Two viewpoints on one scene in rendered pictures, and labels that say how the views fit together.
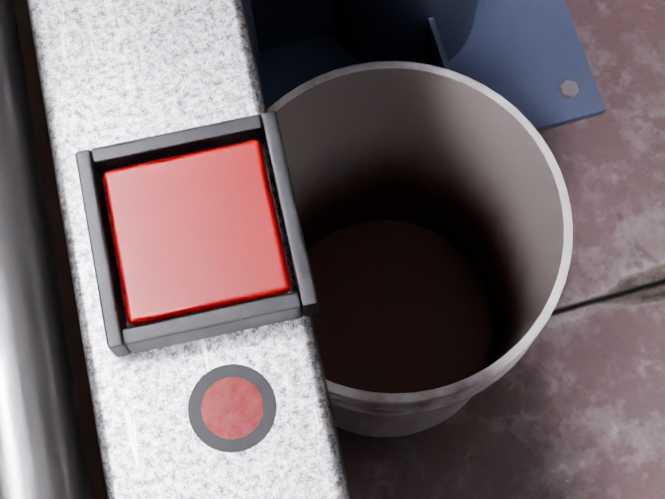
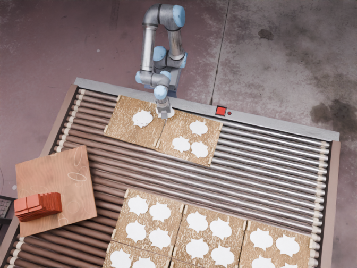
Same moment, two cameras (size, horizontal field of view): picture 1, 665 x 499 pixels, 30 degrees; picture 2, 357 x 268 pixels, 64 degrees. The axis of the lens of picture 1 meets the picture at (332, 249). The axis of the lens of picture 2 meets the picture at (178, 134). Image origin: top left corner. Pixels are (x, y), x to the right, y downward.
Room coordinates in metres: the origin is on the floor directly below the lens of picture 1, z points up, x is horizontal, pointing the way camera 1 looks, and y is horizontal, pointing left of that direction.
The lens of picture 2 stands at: (-0.03, 0.96, 2.92)
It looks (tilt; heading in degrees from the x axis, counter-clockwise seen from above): 70 degrees down; 303
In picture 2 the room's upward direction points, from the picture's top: 10 degrees counter-clockwise
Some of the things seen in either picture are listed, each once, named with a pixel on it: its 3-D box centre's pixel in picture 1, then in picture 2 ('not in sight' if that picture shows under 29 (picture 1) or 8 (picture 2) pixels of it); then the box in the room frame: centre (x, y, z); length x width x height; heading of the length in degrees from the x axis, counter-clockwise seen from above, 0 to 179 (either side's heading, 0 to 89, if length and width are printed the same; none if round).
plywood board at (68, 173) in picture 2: not in sight; (54, 189); (0.96, 1.05, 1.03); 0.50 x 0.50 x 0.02; 38
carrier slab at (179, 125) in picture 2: not in sight; (189, 136); (0.28, 0.33, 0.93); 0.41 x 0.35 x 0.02; 5
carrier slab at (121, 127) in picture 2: not in sight; (137, 121); (0.70, 0.36, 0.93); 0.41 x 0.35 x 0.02; 6
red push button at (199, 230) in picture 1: (197, 234); (221, 110); (0.14, 0.05, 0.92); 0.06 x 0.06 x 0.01; 8
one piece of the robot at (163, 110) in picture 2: not in sight; (163, 108); (0.48, 0.29, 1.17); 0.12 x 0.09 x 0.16; 115
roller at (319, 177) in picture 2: not in sight; (188, 147); (0.27, 0.40, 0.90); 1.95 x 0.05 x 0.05; 8
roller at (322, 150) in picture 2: not in sight; (194, 122); (0.30, 0.20, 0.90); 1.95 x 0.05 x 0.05; 8
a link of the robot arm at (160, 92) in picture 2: not in sight; (161, 94); (0.49, 0.26, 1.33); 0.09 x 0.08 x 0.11; 101
